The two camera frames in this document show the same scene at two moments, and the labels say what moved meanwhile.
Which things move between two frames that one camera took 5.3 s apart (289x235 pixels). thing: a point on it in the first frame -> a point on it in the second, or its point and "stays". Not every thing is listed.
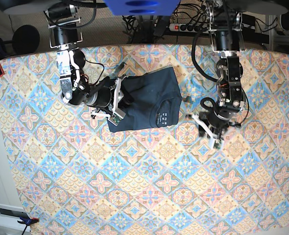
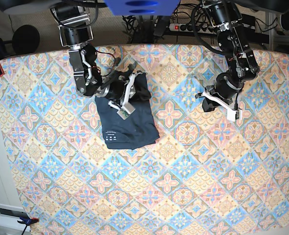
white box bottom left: x=9 y=216 stays
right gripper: x=219 y=119 -> x=226 y=86
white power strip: x=193 y=28 stays
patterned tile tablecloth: x=75 y=177 stays
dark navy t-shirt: x=156 y=98 -> x=139 y=129
